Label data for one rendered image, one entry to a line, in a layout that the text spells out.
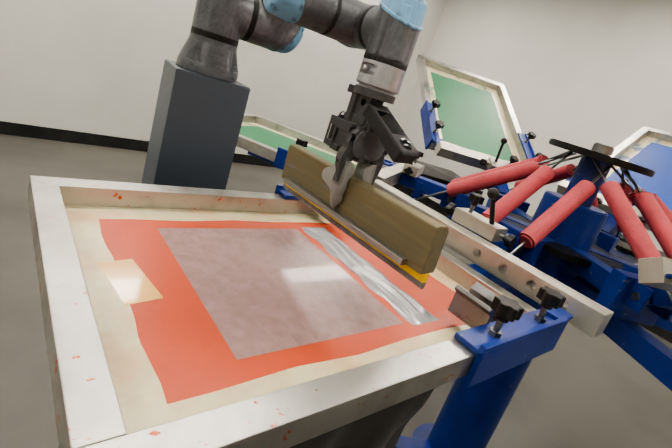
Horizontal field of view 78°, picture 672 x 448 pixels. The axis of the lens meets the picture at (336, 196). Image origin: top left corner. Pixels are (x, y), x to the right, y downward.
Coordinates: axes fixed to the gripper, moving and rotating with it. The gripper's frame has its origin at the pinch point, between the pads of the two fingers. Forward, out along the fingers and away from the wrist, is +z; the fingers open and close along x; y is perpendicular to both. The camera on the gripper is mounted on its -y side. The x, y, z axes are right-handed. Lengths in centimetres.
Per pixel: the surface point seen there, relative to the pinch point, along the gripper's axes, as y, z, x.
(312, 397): -27.8, 10.0, 22.8
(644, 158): 16, -29, -210
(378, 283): -6.5, 13.2, -8.5
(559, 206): -6, -6, -72
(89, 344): -14.8, 10.1, 40.6
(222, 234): 14.2, 13.7, 14.4
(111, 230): 15.7, 13.7, 33.0
